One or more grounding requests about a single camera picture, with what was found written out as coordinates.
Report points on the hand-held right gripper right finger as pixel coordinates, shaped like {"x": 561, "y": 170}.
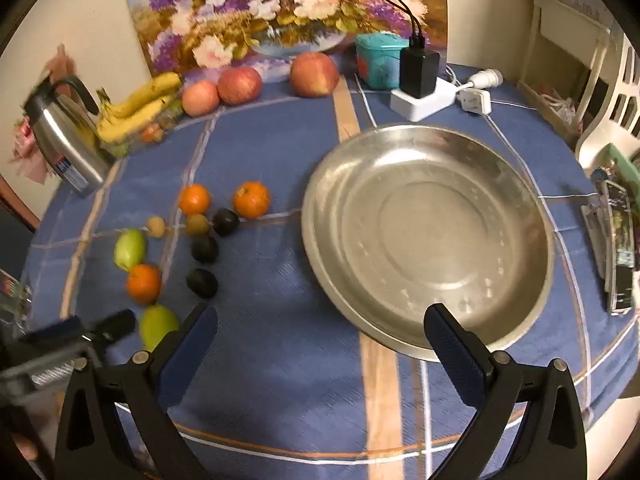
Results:
{"x": 452, "y": 355}

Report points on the clear plastic package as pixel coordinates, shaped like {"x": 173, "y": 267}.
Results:
{"x": 12, "y": 300}

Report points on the small pale yellow plum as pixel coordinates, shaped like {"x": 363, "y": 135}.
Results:
{"x": 156, "y": 226}

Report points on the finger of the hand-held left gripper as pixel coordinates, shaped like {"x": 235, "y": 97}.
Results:
{"x": 114, "y": 326}
{"x": 55, "y": 330}

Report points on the teal tin box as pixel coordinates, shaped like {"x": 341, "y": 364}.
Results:
{"x": 375, "y": 67}

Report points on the white phone stand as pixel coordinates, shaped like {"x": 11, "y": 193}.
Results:
{"x": 595, "y": 240}

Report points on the green pear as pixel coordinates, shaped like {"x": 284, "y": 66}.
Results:
{"x": 157, "y": 327}
{"x": 130, "y": 249}

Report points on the white square plug adapter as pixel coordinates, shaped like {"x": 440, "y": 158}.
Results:
{"x": 475, "y": 101}

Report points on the stainless steel basin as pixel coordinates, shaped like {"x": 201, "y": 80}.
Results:
{"x": 425, "y": 240}

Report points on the bunch of yellow bananas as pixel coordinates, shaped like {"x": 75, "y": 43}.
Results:
{"x": 130, "y": 120}

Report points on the mint green tray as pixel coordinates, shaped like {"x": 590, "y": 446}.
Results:
{"x": 617, "y": 157}

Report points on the white power strip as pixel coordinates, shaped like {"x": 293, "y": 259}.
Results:
{"x": 425, "y": 105}

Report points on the white wooden shelf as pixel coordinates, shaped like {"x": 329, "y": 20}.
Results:
{"x": 540, "y": 40}

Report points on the medium red apple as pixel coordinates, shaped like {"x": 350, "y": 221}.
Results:
{"x": 239, "y": 85}

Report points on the smartphone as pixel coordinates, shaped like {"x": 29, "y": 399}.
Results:
{"x": 620, "y": 260}

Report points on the white round plug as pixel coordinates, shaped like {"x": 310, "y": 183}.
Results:
{"x": 487, "y": 77}

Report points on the blue plaid tablecloth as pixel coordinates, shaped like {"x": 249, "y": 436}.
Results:
{"x": 280, "y": 310}

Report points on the floral painting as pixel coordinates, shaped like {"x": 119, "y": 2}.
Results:
{"x": 225, "y": 10}

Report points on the black charger adapter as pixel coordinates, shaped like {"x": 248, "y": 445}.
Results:
{"x": 417, "y": 72}

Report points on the large red apple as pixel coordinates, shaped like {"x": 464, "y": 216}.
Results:
{"x": 314, "y": 74}

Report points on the small olive green plum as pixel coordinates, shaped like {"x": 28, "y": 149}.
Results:
{"x": 196, "y": 223}

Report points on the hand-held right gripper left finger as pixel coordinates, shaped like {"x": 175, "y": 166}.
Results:
{"x": 192, "y": 345}

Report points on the dark purple plum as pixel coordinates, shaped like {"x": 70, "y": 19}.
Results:
{"x": 205, "y": 248}
{"x": 225, "y": 221}
{"x": 202, "y": 283}

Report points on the small red apple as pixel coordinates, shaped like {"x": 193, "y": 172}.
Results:
{"x": 200, "y": 98}

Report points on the orange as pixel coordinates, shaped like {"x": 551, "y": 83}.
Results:
{"x": 195, "y": 199}
{"x": 144, "y": 283}
{"x": 252, "y": 200}

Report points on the white plastic bag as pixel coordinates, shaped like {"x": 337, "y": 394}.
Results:
{"x": 555, "y": 102}

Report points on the stainless steel kettle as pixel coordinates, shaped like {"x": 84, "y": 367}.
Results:
{"x": 65, "y": 140}

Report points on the clear bag of small produce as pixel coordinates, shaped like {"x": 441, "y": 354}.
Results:
{"x": 152, "y": 134}

